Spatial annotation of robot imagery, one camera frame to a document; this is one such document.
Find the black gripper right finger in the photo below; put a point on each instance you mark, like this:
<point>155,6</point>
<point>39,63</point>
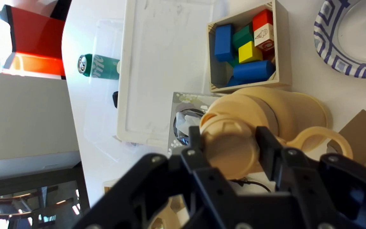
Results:
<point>282,169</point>

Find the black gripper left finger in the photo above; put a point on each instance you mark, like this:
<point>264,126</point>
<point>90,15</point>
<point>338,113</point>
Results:
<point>199,169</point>

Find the beige round bottle lid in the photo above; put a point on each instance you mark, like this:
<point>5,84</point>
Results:
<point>229,147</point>

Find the blue cylinder block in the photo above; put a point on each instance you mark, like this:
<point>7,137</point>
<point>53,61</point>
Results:
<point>250,72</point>

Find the small black object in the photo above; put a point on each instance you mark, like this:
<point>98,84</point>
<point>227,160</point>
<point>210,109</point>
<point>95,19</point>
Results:
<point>114,99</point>

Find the wooden box of blocks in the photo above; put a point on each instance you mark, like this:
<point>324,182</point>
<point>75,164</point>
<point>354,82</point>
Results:
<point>285,51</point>

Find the yellow block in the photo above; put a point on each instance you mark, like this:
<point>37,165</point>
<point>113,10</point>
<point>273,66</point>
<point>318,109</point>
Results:
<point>249,52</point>

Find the blue rectangular block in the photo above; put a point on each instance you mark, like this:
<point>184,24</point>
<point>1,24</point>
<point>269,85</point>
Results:
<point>224,42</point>

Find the white printed block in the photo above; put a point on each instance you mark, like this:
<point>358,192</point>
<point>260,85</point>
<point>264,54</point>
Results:
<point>264,38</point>

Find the green block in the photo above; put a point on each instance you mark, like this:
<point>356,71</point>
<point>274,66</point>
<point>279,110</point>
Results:
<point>241,35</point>

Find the blue patterned paper plate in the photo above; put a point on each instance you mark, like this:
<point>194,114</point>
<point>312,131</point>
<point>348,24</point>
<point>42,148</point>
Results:
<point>343,42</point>

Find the red block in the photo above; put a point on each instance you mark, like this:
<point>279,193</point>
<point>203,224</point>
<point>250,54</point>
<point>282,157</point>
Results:
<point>262,19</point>

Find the red orange cabinet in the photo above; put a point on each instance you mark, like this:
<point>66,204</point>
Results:
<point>34,42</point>

